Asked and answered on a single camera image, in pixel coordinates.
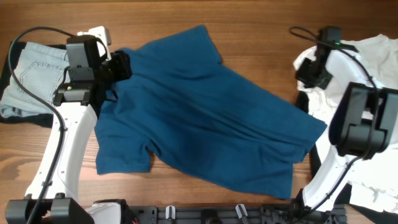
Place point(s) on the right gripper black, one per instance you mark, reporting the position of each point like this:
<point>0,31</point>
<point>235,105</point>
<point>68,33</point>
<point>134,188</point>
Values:
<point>313,74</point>

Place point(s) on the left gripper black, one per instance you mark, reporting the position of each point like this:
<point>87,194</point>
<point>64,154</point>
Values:
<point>122,61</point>

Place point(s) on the blue t-shirt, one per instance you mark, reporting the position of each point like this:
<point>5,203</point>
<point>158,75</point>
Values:
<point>203,119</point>

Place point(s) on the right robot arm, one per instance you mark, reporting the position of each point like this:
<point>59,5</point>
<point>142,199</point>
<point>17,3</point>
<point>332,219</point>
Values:
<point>361,127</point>

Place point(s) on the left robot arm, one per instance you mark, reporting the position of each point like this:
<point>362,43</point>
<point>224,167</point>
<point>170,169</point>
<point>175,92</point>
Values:
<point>52,196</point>

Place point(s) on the light blue denim jeans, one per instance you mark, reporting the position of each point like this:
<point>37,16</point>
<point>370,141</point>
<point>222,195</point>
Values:
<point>39,69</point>

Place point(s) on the black folded garment left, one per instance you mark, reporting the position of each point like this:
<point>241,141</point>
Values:
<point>43,120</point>

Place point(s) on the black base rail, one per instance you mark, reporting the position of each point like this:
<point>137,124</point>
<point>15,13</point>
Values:
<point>217,214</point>

